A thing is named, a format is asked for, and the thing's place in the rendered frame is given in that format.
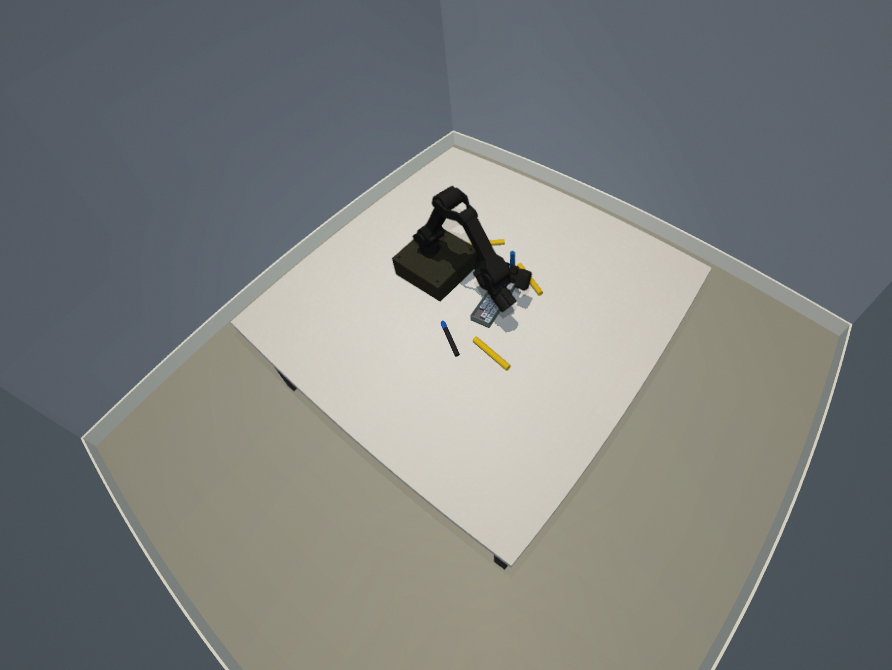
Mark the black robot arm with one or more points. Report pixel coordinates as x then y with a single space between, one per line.
494 273

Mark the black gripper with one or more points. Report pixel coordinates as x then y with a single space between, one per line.
520 277

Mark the black marker with blue cap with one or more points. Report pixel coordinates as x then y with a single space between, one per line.
450 339

